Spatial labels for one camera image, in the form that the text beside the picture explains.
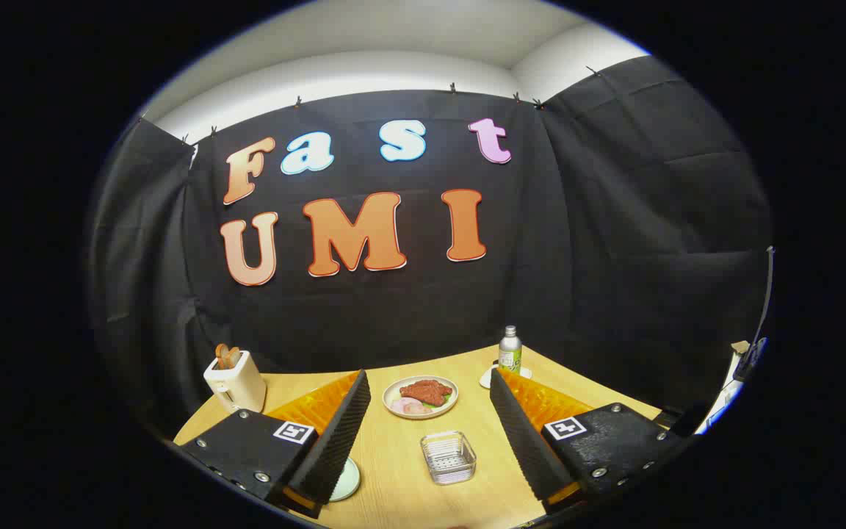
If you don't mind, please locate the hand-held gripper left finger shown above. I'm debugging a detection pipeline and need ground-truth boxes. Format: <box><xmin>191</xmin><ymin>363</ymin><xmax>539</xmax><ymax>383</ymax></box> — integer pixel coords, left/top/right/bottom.
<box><xmin>177</xmin><ymin>370</ymin><xmax>372</xmax><ymax>519</ymax></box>

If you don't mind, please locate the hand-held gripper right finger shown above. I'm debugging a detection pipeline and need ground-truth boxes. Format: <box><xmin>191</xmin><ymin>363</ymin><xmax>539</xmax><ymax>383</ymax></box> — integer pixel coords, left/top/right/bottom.
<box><xmin>489</xmin><ymin>367</ymin><xmax>688</xmax><ymax>515</ymax></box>

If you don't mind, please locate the light blue plate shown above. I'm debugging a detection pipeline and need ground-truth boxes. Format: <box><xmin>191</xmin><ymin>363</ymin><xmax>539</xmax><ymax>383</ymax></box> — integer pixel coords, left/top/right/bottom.
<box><xmin>329</xmin><ymin>457</ymin><xmax>361</xmax><ymax>503</ymax></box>

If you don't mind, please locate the white square coaster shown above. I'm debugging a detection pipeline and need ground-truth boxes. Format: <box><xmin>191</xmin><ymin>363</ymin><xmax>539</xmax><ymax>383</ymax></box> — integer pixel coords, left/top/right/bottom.
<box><xmin>479</xmin><ymin>361</ymin><xmax>532</xmax><ymax>389</ymax></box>

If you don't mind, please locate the white round plate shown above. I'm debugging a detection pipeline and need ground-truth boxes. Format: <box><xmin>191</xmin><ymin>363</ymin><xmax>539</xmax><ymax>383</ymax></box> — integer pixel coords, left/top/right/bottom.
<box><xmin>383</xmin><ymin>375</ymin><xmax>459</xmax><ymax>420</ymax></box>

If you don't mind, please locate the silver bottle with green label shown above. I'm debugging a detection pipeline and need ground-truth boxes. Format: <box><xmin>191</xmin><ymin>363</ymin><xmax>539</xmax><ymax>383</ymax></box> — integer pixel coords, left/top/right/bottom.
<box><xmin>498</xmin><ymin>325</ymin><xmax>523</xmax><ymax>374</ymax></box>

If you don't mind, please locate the brown steak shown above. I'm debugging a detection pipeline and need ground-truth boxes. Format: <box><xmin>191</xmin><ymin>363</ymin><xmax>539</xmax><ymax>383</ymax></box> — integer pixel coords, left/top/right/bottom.
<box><xmin>399</xmin><ymin>379</ymin><xmax>453</xmax><ymax>406</ymax></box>

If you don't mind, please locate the white toaster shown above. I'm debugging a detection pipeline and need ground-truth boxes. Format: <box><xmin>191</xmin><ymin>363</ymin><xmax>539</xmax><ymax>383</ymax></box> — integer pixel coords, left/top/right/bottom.
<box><xmin>203</xmin><ymin>350</ymin><xmax>268</xmax><ymax>414</ymax></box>

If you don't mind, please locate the black clamp device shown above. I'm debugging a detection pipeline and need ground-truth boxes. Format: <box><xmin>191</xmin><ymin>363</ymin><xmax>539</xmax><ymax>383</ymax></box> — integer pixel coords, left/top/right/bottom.
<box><xmin>733</xmin><ymin>338</ymin><xmax>767</xmax><ymax>383</ymax></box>

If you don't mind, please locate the metal wire basket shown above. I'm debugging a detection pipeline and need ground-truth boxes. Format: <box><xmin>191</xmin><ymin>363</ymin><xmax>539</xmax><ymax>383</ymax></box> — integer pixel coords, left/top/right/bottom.
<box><xmin>421</xmin><ymin>431</ymin><xmax>477</xmax><ymax>486</ymax></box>

